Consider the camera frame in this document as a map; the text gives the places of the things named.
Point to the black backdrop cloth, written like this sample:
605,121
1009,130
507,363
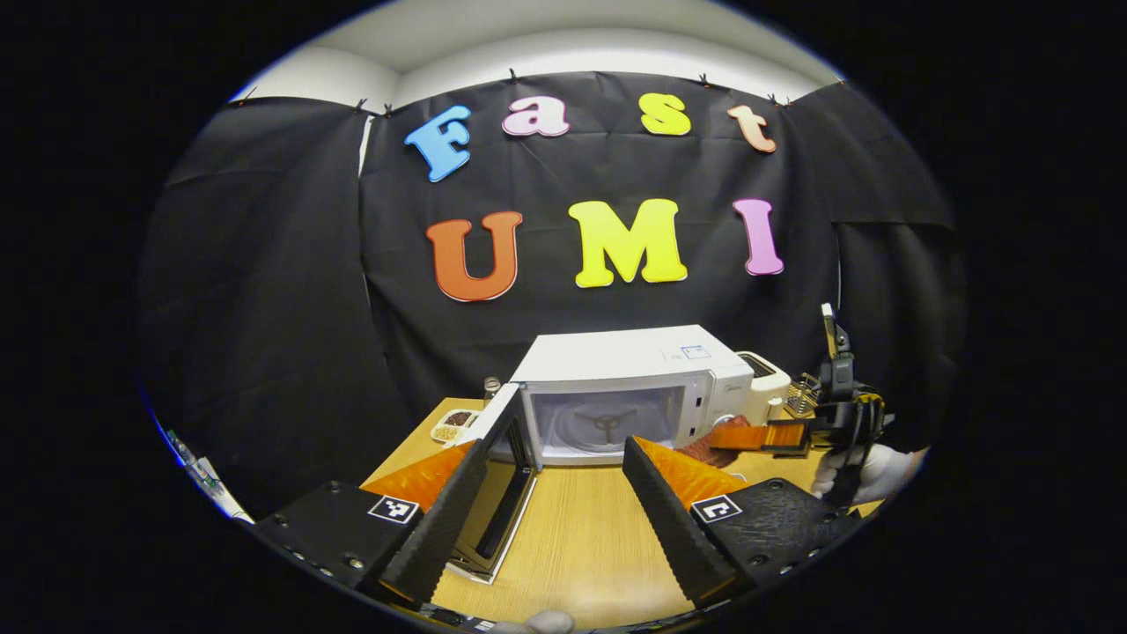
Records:
546,176

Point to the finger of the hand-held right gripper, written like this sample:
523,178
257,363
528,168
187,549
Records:
766,436

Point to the white divided snack dish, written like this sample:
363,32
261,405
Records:
453,427

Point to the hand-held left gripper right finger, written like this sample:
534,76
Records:
673,528

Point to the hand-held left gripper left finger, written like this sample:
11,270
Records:
445,528

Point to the brown steak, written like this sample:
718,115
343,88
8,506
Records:
704,451

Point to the white toaster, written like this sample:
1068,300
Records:
766,383

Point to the clear plastic bottle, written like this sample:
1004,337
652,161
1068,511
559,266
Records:
491,389

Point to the white microwave oven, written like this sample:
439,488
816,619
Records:
616,357

